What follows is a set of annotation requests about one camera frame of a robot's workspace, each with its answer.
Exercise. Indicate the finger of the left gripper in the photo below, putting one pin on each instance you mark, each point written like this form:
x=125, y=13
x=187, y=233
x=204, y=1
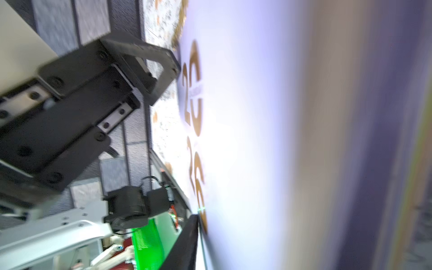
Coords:
x=150, y=69

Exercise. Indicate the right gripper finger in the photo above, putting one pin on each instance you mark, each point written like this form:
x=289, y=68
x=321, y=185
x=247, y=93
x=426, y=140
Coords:
x=183, y=253

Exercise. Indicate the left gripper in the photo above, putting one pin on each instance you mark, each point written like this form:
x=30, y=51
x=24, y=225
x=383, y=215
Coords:
x=56, y=125

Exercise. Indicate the purple calendar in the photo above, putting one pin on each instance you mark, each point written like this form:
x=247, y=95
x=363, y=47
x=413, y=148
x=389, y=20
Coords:
x=308, y=130

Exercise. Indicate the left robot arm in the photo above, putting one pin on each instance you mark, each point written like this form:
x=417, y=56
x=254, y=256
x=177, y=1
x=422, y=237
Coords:
x=40, y=239

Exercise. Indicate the green plastic basket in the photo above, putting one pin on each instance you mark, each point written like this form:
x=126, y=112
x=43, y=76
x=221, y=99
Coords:
x=153, y=242

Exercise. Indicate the person in red shirt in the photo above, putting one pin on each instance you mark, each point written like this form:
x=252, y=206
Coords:
x=118, y=257

